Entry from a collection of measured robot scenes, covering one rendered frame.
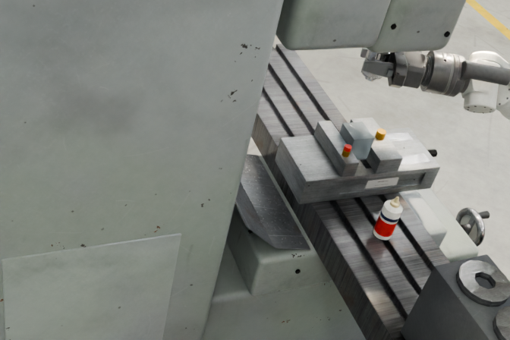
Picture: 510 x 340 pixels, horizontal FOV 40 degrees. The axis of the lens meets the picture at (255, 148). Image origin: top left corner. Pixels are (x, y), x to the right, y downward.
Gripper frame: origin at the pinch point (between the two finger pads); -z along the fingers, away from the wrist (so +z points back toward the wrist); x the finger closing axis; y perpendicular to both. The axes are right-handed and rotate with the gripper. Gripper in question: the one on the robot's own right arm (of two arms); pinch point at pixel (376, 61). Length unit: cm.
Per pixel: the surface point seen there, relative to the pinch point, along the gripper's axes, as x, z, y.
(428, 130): -162, 76, 125
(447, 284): 48, 12, 12
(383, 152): 4.9, 6.9, 19.5
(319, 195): 12.9, -5.5, 28.0
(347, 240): 22.7, 0.8, 30.4
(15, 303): 53, -59, 29
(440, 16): 7.9, 7.1, -16.2
